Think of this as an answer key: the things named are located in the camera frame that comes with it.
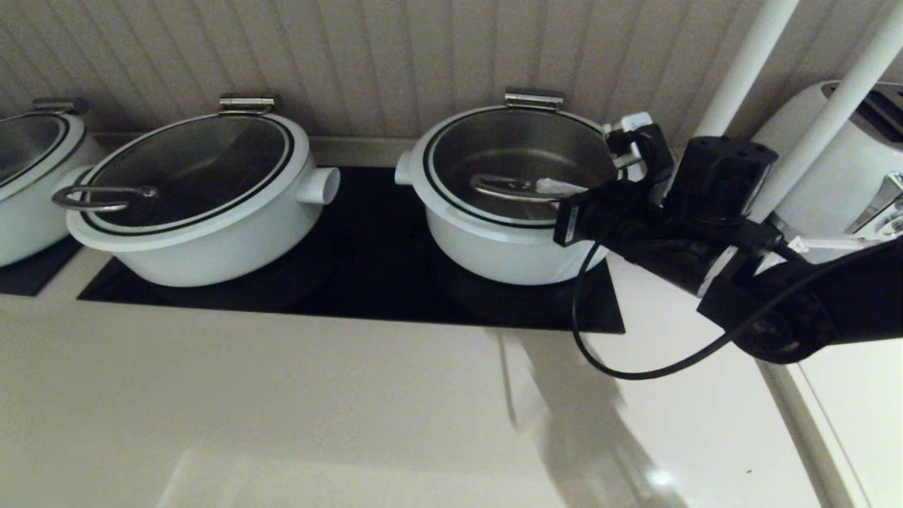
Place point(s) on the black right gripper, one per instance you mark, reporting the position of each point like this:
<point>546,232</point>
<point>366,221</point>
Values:
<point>635,233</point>

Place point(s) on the small deep white pot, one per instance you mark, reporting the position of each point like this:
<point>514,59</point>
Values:
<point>494,257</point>

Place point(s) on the wide white cooking pot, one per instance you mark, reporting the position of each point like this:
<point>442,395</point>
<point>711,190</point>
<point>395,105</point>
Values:
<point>211,261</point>
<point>21,233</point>

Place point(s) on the glass lid white rim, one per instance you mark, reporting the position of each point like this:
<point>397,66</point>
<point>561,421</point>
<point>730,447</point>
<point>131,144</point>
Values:
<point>28,141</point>

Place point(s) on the white slanted pole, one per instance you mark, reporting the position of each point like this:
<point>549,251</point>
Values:
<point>846,92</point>
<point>748,63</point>

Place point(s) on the large black induction cooktop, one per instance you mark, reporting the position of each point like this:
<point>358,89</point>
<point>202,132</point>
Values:
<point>367,282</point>

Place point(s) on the clear acrylic sign holder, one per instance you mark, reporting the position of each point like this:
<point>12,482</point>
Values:
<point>832,245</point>

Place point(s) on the small black induction cooktop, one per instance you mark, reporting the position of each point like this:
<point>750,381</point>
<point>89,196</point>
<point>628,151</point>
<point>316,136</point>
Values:
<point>28,279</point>

